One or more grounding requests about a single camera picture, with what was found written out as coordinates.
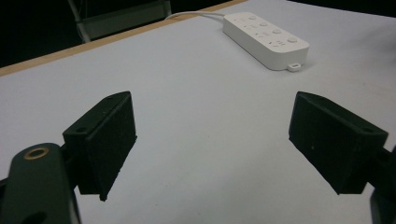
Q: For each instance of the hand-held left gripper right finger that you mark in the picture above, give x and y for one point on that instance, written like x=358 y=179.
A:
x=333 y=143

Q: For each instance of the metal stand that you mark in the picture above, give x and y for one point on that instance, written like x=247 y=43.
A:
x=121 y=17

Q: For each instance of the white power strip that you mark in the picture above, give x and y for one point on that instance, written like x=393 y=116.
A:
x=265 y=39

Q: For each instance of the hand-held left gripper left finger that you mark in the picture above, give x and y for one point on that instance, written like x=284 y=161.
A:
x=106 y=143

